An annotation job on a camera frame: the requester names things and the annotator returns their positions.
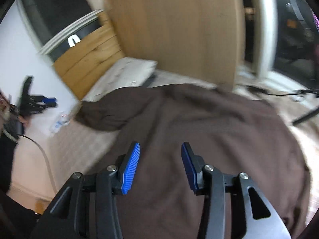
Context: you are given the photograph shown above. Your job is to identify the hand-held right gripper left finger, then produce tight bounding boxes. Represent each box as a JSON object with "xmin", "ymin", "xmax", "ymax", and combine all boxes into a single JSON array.
[{"xmin": 30, "ymin": 141, "xmax": 140, "ymax": 239}]

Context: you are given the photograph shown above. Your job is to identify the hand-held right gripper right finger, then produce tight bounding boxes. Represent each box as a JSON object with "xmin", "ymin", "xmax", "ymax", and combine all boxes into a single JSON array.
[{"xmin": 181, "ymin": 142, "xmax": 292, "ymax": 239}]

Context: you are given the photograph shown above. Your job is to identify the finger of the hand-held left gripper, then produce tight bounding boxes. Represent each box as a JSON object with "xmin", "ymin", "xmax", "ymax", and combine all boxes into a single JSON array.
[{"xmin": 39, "ymin": 96, "xmax": 58, "ymax": 107}]

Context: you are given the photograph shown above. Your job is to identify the brown garment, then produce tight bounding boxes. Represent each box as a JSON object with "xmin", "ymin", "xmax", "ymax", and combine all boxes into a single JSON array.
[{"xmin": 75, "ymin": 83, "xmax": 312, "ymax": 239}]

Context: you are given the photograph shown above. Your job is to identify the person's left hand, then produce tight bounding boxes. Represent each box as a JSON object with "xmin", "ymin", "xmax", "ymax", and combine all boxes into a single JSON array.
[{"xmin": 0, "ymin": 90, "xmax": 30, "ymax": 126}]

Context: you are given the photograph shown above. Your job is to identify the beige plaid blanket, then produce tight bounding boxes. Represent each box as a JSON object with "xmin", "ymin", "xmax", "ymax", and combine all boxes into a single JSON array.
[{"xmin": 48, "ymin": 67, "xmax": 319, "ymax": 229}]

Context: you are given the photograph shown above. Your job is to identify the knotty pine wood panel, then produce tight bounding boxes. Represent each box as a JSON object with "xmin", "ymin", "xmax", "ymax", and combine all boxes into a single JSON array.
[{"xmin": 53, "ymin": 11, "xmax": 125, "ymax": 100}]

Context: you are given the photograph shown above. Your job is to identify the person's black clothing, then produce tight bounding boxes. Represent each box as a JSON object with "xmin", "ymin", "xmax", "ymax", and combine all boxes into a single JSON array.
[{"xmin": 0, "ymin": 127, "xmax": 40, "ymax": 239}]

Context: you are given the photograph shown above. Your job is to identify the white knit sweater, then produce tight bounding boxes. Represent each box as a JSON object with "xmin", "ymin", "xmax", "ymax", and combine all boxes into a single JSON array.
[{"xmin": 82, "ymin": 57, "xmax": 158, "ymax": 102}]

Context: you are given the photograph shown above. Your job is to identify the black tripod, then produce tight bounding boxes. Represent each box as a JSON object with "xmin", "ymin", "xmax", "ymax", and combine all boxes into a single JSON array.
[{"xmin": 293, "ymin": 106, "xmax": 319, "ymax": 126}]

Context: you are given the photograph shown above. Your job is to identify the light wooden board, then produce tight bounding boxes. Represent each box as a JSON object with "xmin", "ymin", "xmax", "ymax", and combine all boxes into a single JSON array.
[{"xmin": 105, "ymin": 0, "xmax": 246, "ymax": 92}]

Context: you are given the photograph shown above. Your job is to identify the thin gripper cable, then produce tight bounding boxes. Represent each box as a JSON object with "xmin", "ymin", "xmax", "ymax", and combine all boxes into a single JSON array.
[{"xmin": 17, "ymin": 134, "xmax": 57, "ymax": 192}]

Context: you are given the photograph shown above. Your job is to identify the black power cable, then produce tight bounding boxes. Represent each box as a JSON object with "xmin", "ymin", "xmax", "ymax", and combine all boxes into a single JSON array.
[{"xmin": 267, "ymin": 88, "xmax": 319, "ymax": 98}]

